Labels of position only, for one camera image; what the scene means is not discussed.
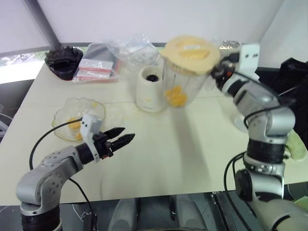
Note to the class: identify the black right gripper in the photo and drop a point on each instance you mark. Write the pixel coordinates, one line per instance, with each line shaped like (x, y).
(228, 65)

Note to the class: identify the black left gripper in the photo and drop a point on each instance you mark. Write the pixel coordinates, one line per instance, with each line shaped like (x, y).
(103, 145)

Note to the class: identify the cream blender lid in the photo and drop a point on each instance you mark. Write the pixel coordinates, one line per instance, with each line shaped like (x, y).
(190, 57)

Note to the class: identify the clear blender jar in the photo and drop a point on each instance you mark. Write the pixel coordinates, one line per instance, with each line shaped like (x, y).
(192, 84)

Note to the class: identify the peeled orange chunk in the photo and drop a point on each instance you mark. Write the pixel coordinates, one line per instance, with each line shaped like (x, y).
(74, 124)
(179, 101)

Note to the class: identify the orange segment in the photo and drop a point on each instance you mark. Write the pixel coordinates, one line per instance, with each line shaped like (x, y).
(79, 137)
(172, 91)

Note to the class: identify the green towel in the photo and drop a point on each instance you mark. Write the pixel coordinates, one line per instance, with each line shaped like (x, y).
(297, 146)

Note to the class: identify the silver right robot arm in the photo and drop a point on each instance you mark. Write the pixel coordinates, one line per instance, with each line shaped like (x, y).
(267, 120)

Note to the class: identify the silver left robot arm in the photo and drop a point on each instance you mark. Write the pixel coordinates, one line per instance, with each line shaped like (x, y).
(53, 173)

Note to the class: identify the clear glass bowl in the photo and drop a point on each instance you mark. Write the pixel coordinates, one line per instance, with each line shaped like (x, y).
(65, 110)

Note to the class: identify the foil covered bowl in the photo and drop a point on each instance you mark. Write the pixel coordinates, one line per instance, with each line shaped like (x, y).
(228, 44)

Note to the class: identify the cream blender base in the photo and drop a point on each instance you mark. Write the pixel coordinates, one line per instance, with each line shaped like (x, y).
(149, 93)

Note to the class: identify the dark chair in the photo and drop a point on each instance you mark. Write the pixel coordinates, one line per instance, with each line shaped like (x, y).
(294, 72)

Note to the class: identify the red white packet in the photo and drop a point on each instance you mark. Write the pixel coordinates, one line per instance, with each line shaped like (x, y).
(96, 64)
(92, 73)

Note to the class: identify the clear bag of packets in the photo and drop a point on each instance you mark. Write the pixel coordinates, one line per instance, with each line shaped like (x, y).
(96, 51)

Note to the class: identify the crumpled clear plastic bag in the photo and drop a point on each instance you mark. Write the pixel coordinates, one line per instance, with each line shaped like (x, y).
(134, 48)

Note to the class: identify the green bin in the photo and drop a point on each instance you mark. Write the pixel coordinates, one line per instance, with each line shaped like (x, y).
(301, 201)

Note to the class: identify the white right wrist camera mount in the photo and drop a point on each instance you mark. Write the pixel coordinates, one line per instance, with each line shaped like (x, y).
(250, 57)

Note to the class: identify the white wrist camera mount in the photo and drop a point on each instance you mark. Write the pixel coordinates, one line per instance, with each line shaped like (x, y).
(87, 130)
(250, 57)

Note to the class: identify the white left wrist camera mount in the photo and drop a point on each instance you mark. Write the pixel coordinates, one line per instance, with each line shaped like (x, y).
(87, 130)

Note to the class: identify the metal table frame leg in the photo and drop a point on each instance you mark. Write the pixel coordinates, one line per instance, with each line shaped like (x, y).
(90, 221)
(225, 211)

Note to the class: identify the dark slanted frame post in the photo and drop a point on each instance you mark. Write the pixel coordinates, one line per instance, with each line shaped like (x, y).
(45, 21)

